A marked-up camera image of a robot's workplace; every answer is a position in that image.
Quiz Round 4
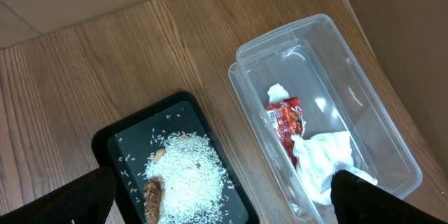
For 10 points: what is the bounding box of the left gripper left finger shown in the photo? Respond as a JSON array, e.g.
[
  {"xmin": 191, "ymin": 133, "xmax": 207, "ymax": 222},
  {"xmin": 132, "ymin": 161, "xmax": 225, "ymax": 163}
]
[{"xmin": 1, "ymin": 167, "xmax": 116, "ymax": 224}]

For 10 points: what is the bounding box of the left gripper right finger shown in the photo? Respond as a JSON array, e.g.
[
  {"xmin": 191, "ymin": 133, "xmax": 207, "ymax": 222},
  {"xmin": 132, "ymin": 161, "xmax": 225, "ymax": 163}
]
[{"xmin": 330, "ymin": 170, "xmax": 446, "ymax": 224}]

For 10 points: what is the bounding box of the brown food piece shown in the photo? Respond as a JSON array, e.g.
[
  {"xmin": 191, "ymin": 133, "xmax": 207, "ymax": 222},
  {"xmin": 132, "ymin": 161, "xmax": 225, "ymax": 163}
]
[{"xmin": 143, "ymin": 177, "xmax": 163, "ymax": 224}]

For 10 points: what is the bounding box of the white rice pile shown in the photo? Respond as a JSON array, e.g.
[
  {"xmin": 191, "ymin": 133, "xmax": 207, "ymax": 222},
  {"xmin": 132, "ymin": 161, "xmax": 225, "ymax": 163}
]
[{"xmin": 117, "ymin": 113, "xmax": 236, "ymax": 224}]

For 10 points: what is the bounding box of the red snack wrapper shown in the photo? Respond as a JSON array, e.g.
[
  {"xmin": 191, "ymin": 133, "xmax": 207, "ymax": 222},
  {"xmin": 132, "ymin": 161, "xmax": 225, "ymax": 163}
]
[{"xmin": 266, "ymin": 97, "xmax": 305, "ymax": 167}]

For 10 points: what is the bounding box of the small white napkin piece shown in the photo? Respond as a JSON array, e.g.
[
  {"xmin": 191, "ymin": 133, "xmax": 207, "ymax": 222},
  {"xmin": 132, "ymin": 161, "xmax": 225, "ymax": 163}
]
[{"xmin": 267, "ymin": 83, "xmax": 290, "ymax": 104}]

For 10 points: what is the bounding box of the black plastic tray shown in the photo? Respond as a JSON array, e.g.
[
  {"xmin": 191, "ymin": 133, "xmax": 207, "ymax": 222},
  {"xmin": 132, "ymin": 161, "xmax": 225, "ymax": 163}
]
[{"xmin": 91, "ymin": 91, "xmax": 260, "ymax": 224}]

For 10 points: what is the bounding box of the clear plastic bin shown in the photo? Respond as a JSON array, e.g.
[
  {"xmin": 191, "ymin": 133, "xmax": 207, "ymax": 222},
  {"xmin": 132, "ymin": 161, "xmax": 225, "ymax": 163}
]
[{"xmin": 228, "ymin": 14, "xmax": 423, "ymax": 223}]

